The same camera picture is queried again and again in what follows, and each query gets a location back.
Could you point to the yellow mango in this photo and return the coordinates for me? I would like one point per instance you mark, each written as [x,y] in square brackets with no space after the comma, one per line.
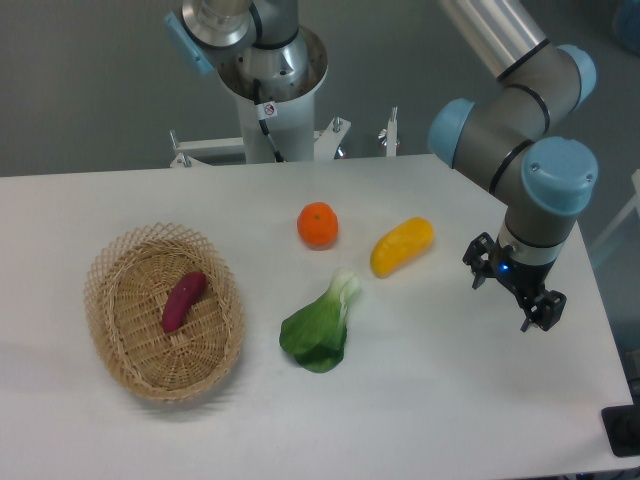
[401,245]

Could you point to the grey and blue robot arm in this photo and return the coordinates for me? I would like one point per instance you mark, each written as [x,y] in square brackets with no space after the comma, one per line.
[504,147]

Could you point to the white frame at right edge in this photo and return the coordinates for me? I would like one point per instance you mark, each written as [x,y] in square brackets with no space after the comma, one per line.
[614,233]

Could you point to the blue object top right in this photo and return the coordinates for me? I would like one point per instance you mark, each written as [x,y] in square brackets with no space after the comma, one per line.
[625,25]

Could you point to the woven wicker basket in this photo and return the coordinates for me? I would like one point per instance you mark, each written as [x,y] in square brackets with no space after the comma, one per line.
[126,290]

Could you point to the orange mandarin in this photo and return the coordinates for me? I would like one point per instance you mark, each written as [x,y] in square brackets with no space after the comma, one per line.
[317,225]

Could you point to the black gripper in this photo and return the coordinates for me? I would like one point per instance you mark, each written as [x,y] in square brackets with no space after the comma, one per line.
[486,259]

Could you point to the white clamp post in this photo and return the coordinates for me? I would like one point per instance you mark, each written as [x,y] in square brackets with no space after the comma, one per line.
[388,138]

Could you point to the purple sweet potato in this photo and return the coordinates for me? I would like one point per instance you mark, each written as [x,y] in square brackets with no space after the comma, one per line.
[182,297]

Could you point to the black device at table corner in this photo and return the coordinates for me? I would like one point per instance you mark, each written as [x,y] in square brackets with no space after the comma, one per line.
[622,429]

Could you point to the green bok choy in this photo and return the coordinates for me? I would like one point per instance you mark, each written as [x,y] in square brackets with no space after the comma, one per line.
[315,335]

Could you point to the white metal base frame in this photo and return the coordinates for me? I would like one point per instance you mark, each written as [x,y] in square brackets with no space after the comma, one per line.
[210,149]

